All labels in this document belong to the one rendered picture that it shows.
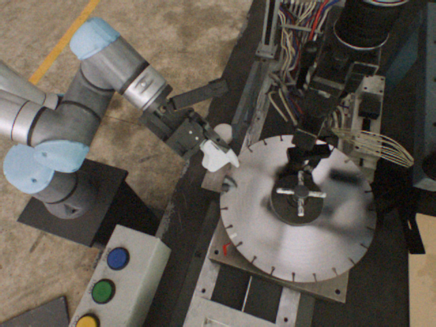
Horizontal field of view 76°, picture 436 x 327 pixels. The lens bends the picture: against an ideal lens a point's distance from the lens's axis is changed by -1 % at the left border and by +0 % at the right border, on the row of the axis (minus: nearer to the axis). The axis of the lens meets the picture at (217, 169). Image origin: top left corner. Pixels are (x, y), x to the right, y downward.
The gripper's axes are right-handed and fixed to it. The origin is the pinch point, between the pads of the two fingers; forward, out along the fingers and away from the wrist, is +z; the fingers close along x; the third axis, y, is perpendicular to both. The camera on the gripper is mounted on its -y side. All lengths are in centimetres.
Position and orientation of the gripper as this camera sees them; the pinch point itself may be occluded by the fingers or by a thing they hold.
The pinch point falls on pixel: (236, 159)
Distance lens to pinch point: 58.6
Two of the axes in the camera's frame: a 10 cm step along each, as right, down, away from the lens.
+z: 6.9, 6.3, 3.5
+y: -6.6, 7.5, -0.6
